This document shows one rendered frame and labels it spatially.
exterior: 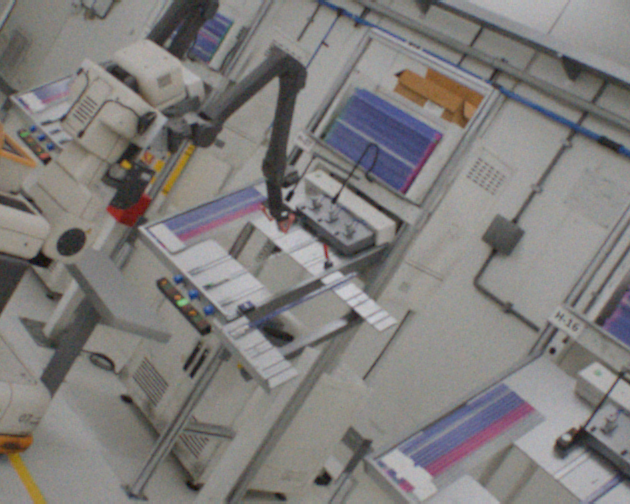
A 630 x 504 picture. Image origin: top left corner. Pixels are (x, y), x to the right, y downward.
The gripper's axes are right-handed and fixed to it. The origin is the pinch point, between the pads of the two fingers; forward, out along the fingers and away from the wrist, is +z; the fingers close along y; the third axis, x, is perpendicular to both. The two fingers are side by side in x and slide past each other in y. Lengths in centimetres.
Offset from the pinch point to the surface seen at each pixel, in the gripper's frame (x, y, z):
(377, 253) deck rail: -29.3, -20.4, 15.7
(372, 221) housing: -33.6, -12.3, 7.4
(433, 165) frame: -55, -22, -13
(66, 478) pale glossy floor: 103, -19, 45
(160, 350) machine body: 43, 35, 63
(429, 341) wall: -104, 36, 149
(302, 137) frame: -43, 48, 1
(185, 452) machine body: 57, -8, 78
